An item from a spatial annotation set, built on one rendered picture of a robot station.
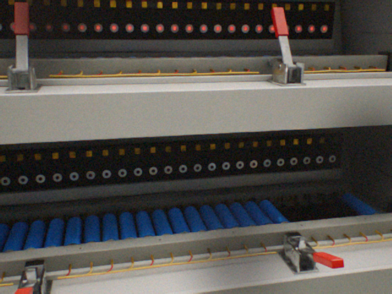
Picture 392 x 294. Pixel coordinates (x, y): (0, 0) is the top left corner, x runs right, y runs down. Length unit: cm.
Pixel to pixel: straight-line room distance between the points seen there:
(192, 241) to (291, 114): 17
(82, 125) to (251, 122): 17
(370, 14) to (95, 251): 48
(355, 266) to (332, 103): 17
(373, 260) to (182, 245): 21
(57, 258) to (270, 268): 22
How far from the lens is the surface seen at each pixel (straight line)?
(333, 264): 41
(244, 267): 47
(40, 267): 44
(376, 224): 55
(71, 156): 56
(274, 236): 49
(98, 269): 46
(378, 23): 65
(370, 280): 50
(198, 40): 60
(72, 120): 41
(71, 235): 50
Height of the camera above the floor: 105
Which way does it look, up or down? 1 degrees up
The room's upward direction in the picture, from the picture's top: 3 degrees counter-clockwise
